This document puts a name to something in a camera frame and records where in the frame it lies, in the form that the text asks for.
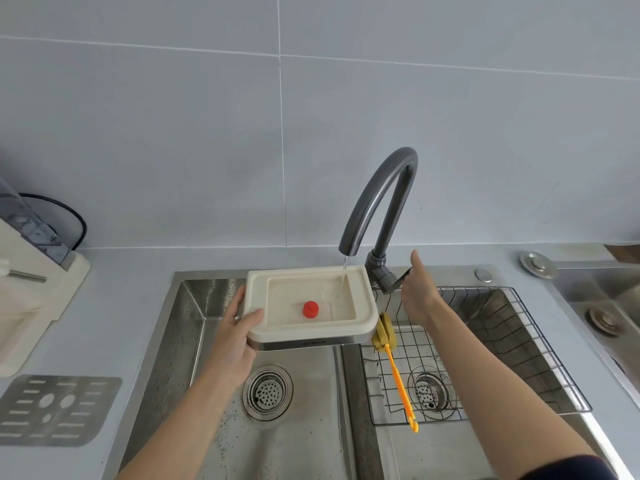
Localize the person's left hand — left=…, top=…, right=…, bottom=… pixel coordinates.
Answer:
left=206, top=287, right=265, bottom=391

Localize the person's right hand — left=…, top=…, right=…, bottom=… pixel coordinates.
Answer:
left=400, top=250, right=446, bottom=330

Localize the cream tray with steel base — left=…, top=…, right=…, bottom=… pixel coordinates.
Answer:
left=244, top=265, right=380, bottom=352

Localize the grey faucet lever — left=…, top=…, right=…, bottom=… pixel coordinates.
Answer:
left=386, top=267, right=414, bottom=295

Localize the person's right forearm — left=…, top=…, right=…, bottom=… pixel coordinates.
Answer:
left=407, top=305, right=600, bottom=480

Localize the person's left forearm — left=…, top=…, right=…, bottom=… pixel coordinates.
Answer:
left=116, top=364, right=247, bottom=480

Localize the stainless steel double sink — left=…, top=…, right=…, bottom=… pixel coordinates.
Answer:
left=116, top=265, right=637, bottom=480

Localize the round steel sink strainer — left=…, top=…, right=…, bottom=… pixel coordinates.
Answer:
left=407, top=371, right=461, bottom=413
left=242, top=365, right=295, bottom=422

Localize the dark grey arched faucet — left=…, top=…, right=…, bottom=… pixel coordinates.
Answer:
left=338, top=147, right=419, bottom=296

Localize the grey perforated metal plate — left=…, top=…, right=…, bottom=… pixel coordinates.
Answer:
left=0, top=374, right=124, bottom=448

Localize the cream countertop water dispenser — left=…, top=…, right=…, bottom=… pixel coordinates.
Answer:
left=0, top=217, right=92, bottom=379

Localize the clear plastic water tank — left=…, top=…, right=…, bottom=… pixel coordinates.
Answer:
left=0, top=177, right=72, bottom=271

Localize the round silver drain lid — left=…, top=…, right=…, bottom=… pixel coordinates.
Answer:
left=519, top=251, right=559, bottom=280

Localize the stainless steel side basin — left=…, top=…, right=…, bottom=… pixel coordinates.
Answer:
left=549, top=260, right=640, bottom=413

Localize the round drain of side basin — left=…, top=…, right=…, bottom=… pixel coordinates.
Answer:
left=585, top=308, right=624, bottom=339

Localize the dark blue sleeve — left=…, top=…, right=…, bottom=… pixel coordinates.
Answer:
left=519, top=453, right=622, bottom=480

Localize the brown cardboard box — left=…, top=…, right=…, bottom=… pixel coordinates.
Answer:
left=603, top=243, right=640, bottom=266

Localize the yellow sponge brush orange handle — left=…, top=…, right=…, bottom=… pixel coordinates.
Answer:
left=370, top=313, right=420, bottom=434

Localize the black power cable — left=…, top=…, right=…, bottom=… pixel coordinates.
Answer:
left=18, top=193, right=88, bottom=252

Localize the steel wire sink rack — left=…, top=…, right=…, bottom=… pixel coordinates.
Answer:
left=360, top=287, right=593, bottom=427

